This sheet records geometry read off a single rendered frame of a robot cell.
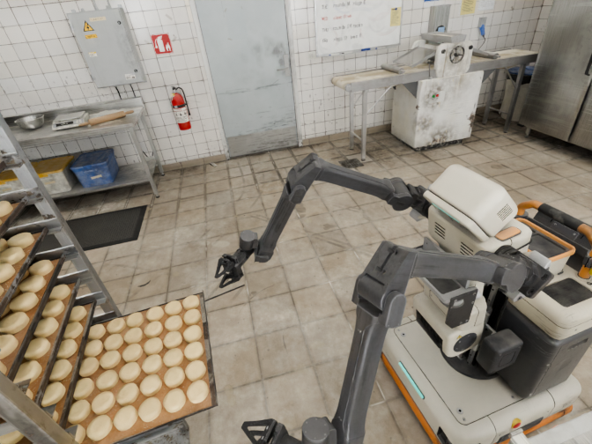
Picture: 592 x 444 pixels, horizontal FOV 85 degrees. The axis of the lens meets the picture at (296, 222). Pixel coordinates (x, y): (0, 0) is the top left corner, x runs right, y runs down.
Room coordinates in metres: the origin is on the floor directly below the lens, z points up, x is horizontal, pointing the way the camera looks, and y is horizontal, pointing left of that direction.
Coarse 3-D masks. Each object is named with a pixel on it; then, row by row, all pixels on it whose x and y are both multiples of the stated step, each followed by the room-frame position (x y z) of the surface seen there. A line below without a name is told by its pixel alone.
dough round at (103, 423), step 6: (96, 420) 0.40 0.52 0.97; (102, 420) 0.40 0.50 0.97; (108, 420) 0.40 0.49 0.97; (90, 426) 0.39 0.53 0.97; (96, 426) 0.39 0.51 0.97; (102, 426) 0.38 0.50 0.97; (108, 426) 0.38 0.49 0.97; (90, 432) 0.38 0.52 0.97; (96, 432) 0.37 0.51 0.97; (102, 432) 0.37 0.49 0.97; (108, 432) 0.38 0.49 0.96; (90, 438) 0.37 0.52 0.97; (96, 438) 0.36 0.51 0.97; (102, 438) 0.37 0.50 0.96
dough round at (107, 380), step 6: (108, 372) 0.52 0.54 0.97; (114, 372) 0.52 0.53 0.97; (102, 378) 0.51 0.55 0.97; (108, 378) 0.51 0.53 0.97; (114, 378) 0.50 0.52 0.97; (96, 384) 0.49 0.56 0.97; (102, 384) 0.49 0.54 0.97; (108, 384) 0.49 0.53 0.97; (114, 384) 0.49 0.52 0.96; (102, 390) 0.48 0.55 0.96
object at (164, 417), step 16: (144, 320) 0.71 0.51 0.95; (160, 320) 0.70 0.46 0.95; (144, 336) 0.64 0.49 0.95; (160, 336) 0.64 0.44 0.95; (144, 352) 0.59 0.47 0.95; (160, 352) 0.58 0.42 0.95; (112, 368) 0.55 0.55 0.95; (160, 368) 0.53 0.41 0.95; (208, 384) 0.47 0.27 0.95; (160, 400) 0.44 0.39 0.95; (208, 400) 0.43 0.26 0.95; (96, 416) 0.42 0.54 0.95; (112, 416) 0.42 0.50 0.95; (160, 416) 0.40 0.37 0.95; (176, 416) 0.40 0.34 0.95; (112, 432) 0.38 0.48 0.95; (128, 432) 0.38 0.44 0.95
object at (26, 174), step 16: (0, 128) 0.74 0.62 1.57; (0, 144) 0.74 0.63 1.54; (16, 144) 0.75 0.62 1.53; (32, 176) 0.74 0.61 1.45; (48, 208) 0.74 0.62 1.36; (64, 224) 0.76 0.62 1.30; (64, 240) 0.74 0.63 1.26; (80, 256) 0.74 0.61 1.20; (96, 272) 0.77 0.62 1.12; (96, 288) 0.74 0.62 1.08; (112, 304) 0.75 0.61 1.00
